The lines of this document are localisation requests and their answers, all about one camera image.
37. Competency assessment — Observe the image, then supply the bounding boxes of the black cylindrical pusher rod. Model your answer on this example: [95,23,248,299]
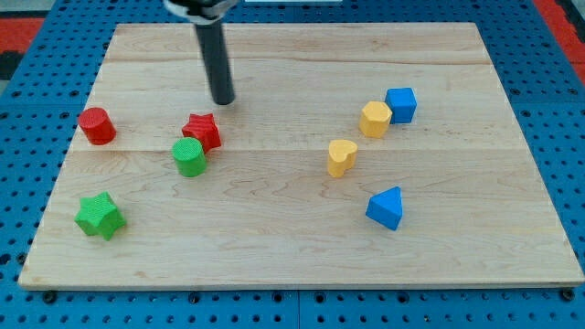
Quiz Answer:
[195,20,235,105]

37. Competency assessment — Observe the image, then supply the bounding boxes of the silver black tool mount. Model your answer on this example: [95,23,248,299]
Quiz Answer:
[163,0,239,21]

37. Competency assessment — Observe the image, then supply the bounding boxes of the red star block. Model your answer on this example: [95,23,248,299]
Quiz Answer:
[181,113,222,154]

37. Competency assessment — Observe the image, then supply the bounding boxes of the green star block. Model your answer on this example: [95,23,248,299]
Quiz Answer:
[74,191,127,241]

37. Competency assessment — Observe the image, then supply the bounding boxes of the green cylinder block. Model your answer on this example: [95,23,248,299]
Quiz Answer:
[171,137,207,177]

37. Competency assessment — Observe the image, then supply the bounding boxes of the red cylinder block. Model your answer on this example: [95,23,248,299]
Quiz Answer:
[78,107,116,145]

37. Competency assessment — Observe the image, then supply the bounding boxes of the yellow heart block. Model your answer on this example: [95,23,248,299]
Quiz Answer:
[327,139,358,177]

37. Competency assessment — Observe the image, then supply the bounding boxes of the yellow hexagon block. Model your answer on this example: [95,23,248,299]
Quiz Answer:
[358,101,393,138]

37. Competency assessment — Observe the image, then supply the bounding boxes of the wooden board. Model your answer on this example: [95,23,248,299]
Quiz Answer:
[18,23,584,291]

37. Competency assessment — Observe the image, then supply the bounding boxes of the blue cube block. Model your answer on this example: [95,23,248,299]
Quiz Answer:
[385,88,418,124]

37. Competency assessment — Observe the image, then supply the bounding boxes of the blue triangle block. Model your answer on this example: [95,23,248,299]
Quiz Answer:
[366,186,403,230]

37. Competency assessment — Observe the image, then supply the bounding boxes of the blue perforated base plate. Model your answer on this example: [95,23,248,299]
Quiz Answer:
[1,0,584,328]

